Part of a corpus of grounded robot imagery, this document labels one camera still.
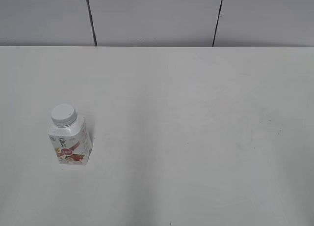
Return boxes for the white strawberry yogurt bottle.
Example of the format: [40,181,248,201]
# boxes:
[48,115,92,166]

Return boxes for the white bottle cap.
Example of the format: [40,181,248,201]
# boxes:
[51,104,77,127]

